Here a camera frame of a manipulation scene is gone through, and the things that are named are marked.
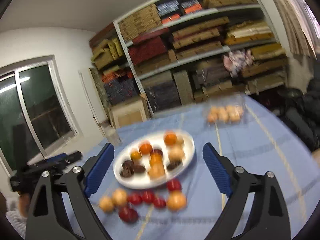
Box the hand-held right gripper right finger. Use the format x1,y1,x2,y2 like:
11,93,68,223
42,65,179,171
202,142,292,240

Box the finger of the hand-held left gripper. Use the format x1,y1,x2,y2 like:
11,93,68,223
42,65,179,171
44,151,83,165
27,162,67,178

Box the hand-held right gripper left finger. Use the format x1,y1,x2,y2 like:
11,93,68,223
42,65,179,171
25,142,115,240

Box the white plate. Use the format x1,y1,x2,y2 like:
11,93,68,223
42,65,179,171
113,129,195,189

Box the red tomato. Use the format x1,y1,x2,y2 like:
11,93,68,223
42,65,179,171
128,193,143,205
153,197,167,208
141,190,155,203
167,179,182,192

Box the beige round fruit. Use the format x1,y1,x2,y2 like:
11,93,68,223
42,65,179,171
112,189,128,207
169,147,185,162
148,164,166,180

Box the person's left forearm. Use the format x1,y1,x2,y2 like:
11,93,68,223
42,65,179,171
18,194,31,217

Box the small tan-orange fruit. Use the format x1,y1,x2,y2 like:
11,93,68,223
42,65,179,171
99,196,115,213

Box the white drink can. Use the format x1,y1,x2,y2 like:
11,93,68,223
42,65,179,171
104,126,120,147

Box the person's patterned clothing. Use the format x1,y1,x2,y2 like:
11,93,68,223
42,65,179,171
5,211,27,233

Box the dark red plum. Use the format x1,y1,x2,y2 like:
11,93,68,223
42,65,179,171
118,206,139,223

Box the pale peach fruit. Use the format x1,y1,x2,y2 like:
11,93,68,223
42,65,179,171
218,107,229,122
207,108,220,123
227,105,244,122

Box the white-framed sliding window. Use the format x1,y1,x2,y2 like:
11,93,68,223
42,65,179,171
0,55,83,175

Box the white leaning board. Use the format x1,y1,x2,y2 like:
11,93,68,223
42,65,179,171
78,70,108,130

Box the clear plastic clamshell box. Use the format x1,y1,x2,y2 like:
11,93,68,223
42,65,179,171
204,92,248,127

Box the green marbled panel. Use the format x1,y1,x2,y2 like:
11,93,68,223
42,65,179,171
89,68,110,110

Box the stack of blue patterned boxes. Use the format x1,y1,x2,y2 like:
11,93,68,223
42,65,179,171
102,79,139,105

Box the orange patterned boxes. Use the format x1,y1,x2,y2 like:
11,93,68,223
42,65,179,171
101,70,133,83

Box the black bag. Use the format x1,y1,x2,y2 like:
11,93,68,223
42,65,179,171
277,80,320,153

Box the white metal shelf rack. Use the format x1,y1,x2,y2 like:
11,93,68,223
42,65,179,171
112,0,288,117

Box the pink cloth bundle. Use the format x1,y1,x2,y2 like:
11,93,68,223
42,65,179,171
223,49,253,77

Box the stack of tan woven boxes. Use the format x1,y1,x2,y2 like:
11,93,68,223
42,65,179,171
90,37,124,69

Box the rows of fabric-covered boxes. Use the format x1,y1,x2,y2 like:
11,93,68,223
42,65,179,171
117,0,288,105

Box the brick-pattern curtain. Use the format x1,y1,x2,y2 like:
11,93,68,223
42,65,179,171
262,0,320,58

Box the wooden picture frame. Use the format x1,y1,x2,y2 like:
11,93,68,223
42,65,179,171
110,97,150,128

